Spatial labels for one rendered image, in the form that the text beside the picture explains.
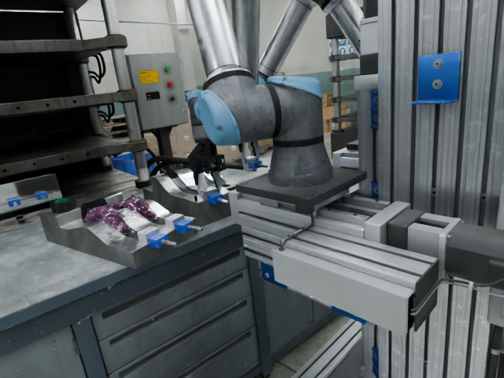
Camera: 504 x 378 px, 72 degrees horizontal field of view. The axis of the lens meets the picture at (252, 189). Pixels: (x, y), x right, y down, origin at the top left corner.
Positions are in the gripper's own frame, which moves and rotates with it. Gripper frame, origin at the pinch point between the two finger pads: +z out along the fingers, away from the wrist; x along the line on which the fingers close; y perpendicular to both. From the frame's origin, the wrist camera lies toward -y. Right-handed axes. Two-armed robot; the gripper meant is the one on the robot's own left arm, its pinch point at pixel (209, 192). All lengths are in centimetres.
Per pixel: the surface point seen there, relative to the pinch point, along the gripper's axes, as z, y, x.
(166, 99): -32, -85, 30
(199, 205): 2.8, 2.0, -5.9
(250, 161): -4.0, -10.3, 27.9
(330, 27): -95, -228, 357
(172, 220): 2.3, 7.4, -18.8
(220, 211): 7.6, 2.0, 2.2
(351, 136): 54, -201, 361
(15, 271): 11, -16, -61
